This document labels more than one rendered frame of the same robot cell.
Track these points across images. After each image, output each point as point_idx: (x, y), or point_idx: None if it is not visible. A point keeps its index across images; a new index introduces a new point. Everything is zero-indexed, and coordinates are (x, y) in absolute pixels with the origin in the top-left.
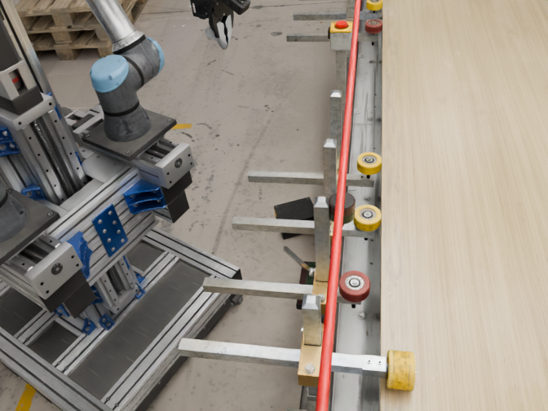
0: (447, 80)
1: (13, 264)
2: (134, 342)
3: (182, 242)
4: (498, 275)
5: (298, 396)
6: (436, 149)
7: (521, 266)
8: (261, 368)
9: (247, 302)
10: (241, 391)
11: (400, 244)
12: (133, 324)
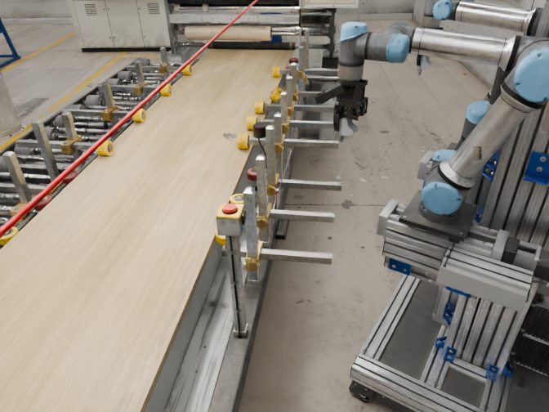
0: (94, 327)
1: None
2: (421, 311)
3: (426, 400)
4: (179, 174)
5: (294, 319)
6: (166, 240)
7: (165, 176)
8: (323, 337)
9: (345, 392)
10: (335, 322)
11: (224, 185)
12: (430, 323)
